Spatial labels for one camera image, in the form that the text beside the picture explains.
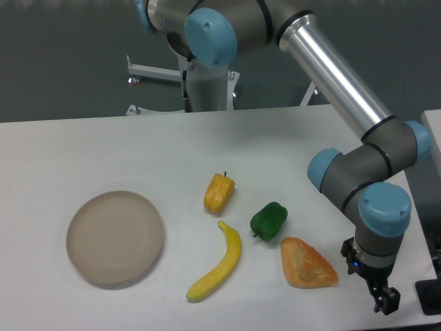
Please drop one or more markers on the black device at right edge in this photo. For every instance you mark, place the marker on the black device at right edge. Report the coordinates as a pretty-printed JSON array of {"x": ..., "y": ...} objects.
[{"x": 428, "y": 292}]

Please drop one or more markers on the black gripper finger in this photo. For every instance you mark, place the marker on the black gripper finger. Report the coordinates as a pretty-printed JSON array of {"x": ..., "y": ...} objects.
[
  {"x": 377, "y": 295},
  {"x": 390, "y": 300}
]

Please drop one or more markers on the yellow bell pepper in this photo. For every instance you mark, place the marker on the yellow bell pepper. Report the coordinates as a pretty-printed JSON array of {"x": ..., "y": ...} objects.
[{"x": 218, "y": 193}]

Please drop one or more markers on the yellow banana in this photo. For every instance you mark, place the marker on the yellow banana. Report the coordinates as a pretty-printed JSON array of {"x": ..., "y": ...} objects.
[{"x": 214, "y": 279}]

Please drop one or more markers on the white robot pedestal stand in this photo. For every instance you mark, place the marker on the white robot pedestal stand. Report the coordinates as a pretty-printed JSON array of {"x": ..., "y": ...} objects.
[{"x": 242, "y": 86}]

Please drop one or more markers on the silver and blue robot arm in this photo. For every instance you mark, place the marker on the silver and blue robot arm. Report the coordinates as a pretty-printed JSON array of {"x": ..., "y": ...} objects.
[{"x": 210, "y": 35}]

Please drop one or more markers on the orange pastry slice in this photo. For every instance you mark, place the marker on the orange pastry slice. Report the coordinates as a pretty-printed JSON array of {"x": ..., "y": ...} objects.
[{"x": 304, "y": 267}]

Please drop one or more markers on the green bell pepper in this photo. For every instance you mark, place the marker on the green bell pepper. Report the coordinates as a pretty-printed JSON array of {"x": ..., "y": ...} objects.
[{"x": 266, "y": 223}]

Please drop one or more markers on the white table at right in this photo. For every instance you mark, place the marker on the white table at right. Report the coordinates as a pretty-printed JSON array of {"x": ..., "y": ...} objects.
[{"x": 432, "y": 120}]

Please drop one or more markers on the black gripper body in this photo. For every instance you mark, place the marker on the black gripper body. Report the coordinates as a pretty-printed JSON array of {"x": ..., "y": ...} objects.
[{"x": 375, "y": 270}]

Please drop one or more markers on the beige round plate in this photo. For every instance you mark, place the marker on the beige round plate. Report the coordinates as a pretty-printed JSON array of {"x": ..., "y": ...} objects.
[{"x": 114, "y": 240}]

